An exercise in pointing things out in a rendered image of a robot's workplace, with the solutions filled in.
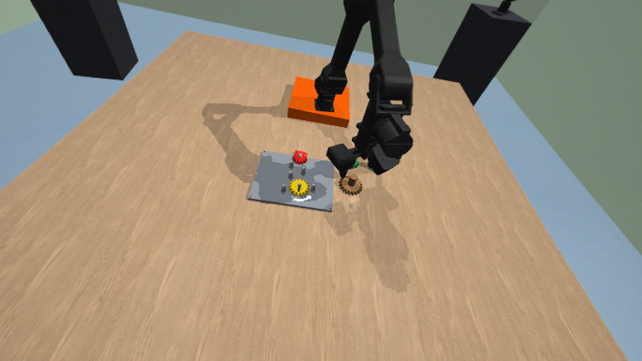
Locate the red gear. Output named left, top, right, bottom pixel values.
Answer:
left=293, top=153, right=308, bottom=165

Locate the brown gear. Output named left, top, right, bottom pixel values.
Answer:
left=339, top=174, right=363, bottom=196

